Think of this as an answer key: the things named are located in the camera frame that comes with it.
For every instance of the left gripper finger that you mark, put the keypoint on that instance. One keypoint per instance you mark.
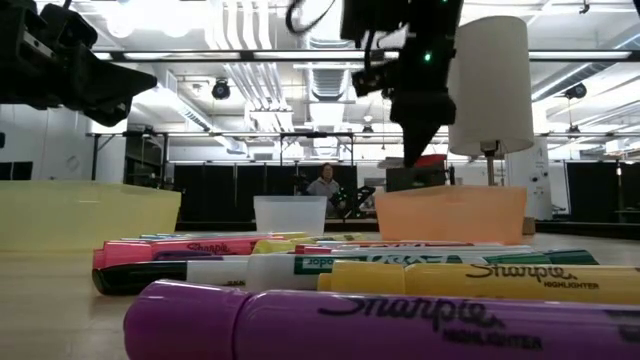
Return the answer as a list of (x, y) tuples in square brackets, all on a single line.
[(115, 85)]

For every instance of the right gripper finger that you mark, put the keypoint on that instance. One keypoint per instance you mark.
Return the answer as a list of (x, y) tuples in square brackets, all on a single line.
[(422, 115)]

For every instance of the yellow Sharpie highlighter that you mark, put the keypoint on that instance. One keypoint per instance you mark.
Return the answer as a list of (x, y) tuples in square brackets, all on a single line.
[(450, 285), (275, 246)]

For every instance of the pink Expo marker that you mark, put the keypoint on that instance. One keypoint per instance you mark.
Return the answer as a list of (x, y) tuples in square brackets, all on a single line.
[(312, 249)]

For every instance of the pink Sharpie highlighter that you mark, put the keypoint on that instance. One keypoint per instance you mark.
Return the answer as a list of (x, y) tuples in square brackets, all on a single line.
[(200, 247)]

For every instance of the green-capped white marker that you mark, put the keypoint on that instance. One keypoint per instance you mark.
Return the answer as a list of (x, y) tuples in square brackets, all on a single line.
[(140, 277)]

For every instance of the purple Sharpie highlighter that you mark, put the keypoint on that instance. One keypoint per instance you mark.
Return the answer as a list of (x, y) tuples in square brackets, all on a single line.
[(350, 330)]

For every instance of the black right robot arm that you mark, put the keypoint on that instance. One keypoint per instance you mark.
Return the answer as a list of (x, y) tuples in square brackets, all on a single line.
[(400, 15)]

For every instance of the black background robot arm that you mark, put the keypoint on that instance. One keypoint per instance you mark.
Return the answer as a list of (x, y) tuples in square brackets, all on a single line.
[(360, 200)]

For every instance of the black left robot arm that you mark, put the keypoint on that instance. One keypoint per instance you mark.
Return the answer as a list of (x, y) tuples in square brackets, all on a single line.
[(10, 20)]

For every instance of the black monitor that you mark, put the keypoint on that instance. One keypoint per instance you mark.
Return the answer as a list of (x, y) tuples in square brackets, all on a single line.
[(395, 180)]

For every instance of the black metal scaffold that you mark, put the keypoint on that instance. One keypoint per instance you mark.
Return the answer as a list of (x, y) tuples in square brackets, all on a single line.
[(95, 160)]

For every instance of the black shelving unit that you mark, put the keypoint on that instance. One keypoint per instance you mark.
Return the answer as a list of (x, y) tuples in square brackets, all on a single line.
[(145, 170)]

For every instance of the orange plastic bin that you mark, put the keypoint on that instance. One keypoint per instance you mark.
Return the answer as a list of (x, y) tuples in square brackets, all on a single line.
[(450, 215)]

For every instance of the black ceiling spotlight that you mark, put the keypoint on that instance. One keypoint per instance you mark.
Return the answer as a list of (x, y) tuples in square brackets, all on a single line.
[(576, 91), (221, 90)]

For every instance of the person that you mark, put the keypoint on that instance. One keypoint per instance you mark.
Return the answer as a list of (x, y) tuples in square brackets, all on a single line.
[(325, 187)]

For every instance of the white cylindrical pillar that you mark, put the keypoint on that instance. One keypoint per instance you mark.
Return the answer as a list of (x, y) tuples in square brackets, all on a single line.
[(530, 185)]

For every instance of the yellow plastic bin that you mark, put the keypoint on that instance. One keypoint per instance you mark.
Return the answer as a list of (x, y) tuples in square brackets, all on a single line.
[(75, 215)]

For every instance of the black partition panel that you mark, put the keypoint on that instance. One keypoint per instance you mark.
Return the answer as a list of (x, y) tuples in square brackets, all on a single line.
[(592, 192), (210, 195)]

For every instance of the small cardboard box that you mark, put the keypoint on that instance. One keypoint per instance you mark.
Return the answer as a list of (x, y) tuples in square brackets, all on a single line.
[(528, 226)]

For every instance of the clear plastic bin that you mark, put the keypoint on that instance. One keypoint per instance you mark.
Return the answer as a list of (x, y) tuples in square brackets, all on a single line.
[(290, 215)]

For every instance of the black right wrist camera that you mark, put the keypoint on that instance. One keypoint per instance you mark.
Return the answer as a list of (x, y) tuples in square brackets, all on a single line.
[(372, 80)]

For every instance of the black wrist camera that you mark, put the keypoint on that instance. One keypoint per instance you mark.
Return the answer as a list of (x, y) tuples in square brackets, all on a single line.
[(65, 25), (372, 80)]

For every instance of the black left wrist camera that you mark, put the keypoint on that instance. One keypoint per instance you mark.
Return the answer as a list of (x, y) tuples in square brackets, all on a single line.
[(65, 25)]

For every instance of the black aluminium table frame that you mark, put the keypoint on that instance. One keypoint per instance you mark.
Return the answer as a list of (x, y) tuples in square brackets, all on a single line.
[(585, 230)]

